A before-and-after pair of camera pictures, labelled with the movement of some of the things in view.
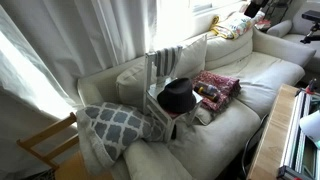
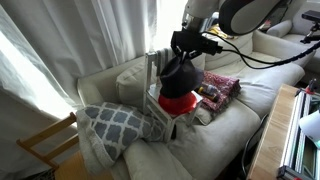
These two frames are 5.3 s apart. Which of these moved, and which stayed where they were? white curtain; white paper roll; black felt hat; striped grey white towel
Moved: black felt hat
Stayed: white curtain; striped grey white towel; white paper roll
